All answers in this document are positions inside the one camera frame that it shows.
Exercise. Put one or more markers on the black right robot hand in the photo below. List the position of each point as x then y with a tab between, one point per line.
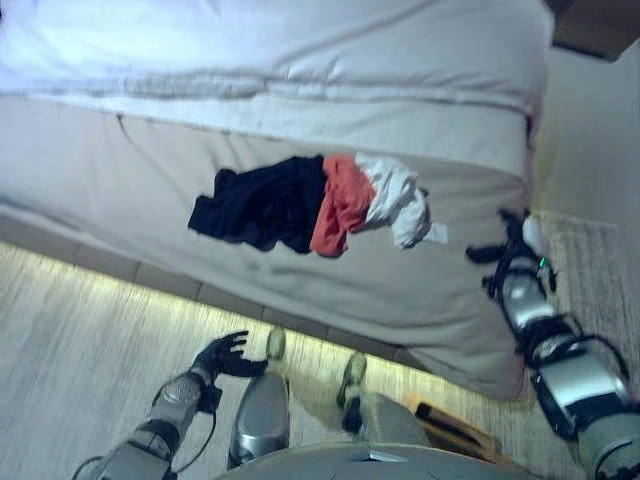
515	240

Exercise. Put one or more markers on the orange-red garment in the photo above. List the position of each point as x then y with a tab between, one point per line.
340	210

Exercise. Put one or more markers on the bed with beige cover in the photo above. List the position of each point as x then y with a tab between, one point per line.
150	200

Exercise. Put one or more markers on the silver left robot leg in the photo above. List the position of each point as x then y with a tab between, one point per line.
262	415

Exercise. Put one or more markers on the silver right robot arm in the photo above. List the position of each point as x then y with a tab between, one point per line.
565	360

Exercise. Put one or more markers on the brown wooden furniture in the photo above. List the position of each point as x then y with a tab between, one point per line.
590	25

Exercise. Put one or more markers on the wooden basket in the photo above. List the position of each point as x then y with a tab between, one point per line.
455	425

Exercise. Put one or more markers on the black garment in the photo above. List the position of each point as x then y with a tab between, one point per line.
265	205

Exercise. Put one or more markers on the silver robot torso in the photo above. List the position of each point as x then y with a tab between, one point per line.
370	462

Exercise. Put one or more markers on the white garment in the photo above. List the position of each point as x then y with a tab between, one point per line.
400	200

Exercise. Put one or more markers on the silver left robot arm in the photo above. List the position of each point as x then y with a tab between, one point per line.
150	430

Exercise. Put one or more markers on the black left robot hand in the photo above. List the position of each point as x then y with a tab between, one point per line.
222	357

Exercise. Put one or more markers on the white duvet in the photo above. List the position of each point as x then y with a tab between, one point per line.
250	60

